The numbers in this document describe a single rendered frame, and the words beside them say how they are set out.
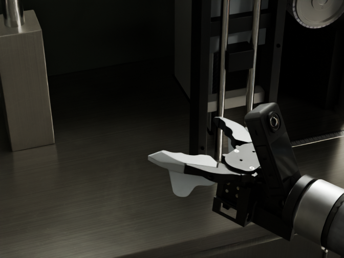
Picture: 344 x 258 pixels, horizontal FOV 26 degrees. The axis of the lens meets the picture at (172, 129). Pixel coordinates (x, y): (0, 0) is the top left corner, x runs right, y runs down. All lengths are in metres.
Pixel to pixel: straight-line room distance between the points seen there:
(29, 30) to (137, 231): 0.43
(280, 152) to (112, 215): 0.54
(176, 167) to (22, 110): 0.62
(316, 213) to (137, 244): 0.50
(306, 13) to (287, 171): 0.66
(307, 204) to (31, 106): 0.75
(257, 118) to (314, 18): 0.68
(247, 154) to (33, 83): 0.63
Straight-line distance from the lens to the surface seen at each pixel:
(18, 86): 1.49
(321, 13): 1.56
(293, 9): 1.52
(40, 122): 1.54
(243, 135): 1.03
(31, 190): 1.47
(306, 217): 0.92
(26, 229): 1.39
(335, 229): 0.90
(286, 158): 0.94
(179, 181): 0.97
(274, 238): 1.48
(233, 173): 0.94
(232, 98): 1.42
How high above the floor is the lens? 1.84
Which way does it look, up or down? 36 degrees down
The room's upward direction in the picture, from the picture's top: straight up
